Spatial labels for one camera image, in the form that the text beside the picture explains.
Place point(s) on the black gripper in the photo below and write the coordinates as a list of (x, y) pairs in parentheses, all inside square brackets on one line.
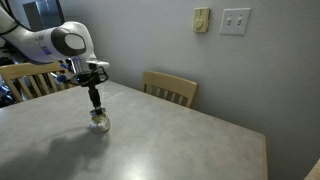
[(91, 77)]

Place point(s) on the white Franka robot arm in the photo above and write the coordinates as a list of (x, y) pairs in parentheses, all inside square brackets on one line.
[(66, 41)]

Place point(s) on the silver candle container yellow wax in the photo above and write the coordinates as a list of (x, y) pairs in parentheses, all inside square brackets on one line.
[(100, 124)]

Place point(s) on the wide slatted wooden chair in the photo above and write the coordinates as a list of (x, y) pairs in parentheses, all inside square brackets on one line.
[(20, 80)]

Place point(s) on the low-backed wooden chair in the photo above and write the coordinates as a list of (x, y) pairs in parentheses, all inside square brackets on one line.
[(170, 83)]

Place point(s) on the blue white clutter item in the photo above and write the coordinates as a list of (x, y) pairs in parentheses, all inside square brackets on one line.
[(5, 95)]

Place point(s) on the grey flat panel screen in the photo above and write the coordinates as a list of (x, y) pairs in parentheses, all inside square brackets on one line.
[(43, 13)]

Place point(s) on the light wooden counter corner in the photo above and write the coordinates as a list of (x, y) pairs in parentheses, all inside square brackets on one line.
[(314, 171)]

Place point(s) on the beige wall thermostat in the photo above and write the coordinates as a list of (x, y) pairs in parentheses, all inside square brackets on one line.
[(201, 20)]

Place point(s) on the white double light switch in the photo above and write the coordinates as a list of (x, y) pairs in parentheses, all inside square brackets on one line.
[(235, 21)]

